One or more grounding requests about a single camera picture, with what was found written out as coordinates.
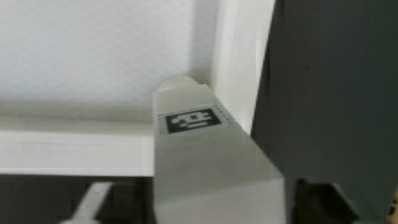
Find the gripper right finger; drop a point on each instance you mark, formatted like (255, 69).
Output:
(326, 207)

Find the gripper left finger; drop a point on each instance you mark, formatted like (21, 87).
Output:
(117, 204)

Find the white desk leg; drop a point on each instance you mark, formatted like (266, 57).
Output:
(220, 184)

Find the white desk top tray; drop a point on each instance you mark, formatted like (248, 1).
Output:
(90, 52)

